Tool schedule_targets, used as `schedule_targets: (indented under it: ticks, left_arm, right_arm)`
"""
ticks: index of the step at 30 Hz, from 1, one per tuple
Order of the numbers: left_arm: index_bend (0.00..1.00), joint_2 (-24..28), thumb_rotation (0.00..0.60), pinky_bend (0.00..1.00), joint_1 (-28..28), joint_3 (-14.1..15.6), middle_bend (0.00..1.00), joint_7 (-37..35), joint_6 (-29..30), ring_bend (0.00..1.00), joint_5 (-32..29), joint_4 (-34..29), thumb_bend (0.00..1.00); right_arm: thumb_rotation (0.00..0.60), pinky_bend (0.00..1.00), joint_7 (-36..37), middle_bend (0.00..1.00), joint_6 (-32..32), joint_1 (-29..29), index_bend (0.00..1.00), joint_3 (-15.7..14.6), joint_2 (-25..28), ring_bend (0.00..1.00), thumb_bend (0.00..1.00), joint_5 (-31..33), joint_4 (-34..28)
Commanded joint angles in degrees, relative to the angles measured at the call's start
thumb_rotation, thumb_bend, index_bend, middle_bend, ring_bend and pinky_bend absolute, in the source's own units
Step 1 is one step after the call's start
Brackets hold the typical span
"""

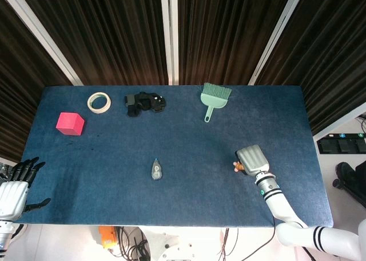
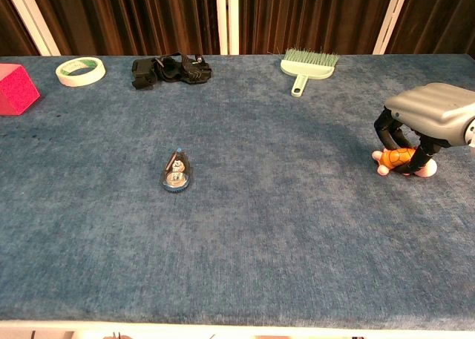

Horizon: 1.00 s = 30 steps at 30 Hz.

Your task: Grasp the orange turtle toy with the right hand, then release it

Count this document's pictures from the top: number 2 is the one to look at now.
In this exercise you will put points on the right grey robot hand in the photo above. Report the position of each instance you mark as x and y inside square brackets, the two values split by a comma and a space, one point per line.
[434, 111]

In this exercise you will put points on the orange turtle toy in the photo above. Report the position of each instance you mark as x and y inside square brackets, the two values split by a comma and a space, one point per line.
[396, 158]

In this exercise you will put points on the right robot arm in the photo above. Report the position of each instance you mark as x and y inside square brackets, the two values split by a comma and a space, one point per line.
[471, 133]

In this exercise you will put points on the green dustpan brush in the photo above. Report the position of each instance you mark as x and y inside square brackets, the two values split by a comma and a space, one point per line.
[310, 66]

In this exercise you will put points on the blue table cloth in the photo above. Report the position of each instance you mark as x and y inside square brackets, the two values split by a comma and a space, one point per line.
[259, 224]

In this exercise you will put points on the transparent correction tape dispenser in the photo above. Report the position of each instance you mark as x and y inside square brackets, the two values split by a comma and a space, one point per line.
[176, 174]

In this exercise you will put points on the dark brown curtain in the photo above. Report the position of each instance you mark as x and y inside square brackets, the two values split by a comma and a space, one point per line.
[130, 16]

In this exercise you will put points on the white tape roll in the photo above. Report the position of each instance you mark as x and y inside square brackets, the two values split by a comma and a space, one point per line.
[65, 77]

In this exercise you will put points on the pink foam block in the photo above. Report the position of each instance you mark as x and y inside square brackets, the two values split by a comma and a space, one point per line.
[15, 92]

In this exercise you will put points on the white slotted frame post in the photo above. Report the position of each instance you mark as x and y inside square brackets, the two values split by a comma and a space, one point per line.
[391, 18]

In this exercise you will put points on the white centre frame post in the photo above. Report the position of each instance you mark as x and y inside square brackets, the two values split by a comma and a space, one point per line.
[227, 18]

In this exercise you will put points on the white slanted frame post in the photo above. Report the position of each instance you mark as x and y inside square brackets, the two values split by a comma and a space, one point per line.
[31, 18]

